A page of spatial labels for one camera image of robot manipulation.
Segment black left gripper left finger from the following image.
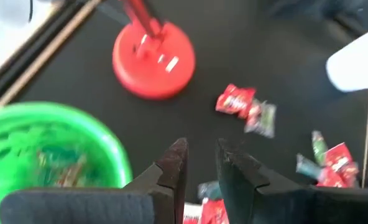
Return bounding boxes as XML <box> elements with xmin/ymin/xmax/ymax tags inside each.
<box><xmin>0</xmin><ymin>137</ymin><xmax>190</xmax><ymax>224</ymax></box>

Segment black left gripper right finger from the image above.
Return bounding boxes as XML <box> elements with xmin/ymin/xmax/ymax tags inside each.
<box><xmin>214</xmin><ymin>138</ymin><xmax>368</xmax><ymax>224</ymax></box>

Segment clear pack green gummy candy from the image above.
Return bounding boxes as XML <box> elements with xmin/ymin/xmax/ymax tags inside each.
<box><xmin>310</xmin><ymin>129</ymin><xmax>329</xmax><ymax>166</ymax></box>
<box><xmin>36</xmin><ymin>149</ymin><xmax>90</xmax><ymax>187</ymax></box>
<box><xmin>254</xmin><ymin>101</ymin><xmax>278</xmax><ymax>139</ymax></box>

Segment clear pack teal gummy candy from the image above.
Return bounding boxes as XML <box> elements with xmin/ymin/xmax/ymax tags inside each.
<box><xmin>295</xmin><ymin>152</ymin><xmax>324</xmax><ymax>180</ymax></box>

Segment clear pack red gummy candy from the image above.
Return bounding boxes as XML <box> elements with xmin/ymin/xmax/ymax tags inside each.
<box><xmin>244</xmin><ymin>98</ymin><xmax>263</xmax><ymax>134</ymax></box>

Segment green plastic bucket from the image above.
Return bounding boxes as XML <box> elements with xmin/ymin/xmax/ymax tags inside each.
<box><xmin>0</xmin><ymin>101</ymin><xmax>134</xmax><ymax>224</ymax></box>

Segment red desk lamp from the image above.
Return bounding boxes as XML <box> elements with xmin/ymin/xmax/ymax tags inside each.
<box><xmin>111</xmin><ymin>0</ymin><xmax>197</xmax><ymax>101</ymax></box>

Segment white plastic bucket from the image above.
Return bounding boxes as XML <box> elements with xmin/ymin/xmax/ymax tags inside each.
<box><xmin>325</xmin><ymin>24</ymin><xmax>368</xmax><ymax>93</ymax></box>

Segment black lamp power cable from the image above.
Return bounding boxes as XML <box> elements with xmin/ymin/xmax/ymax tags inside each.
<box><xmin>27</xmin><ymin>0</ymin><xmax>35</xmax><ymax>23</ymax></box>

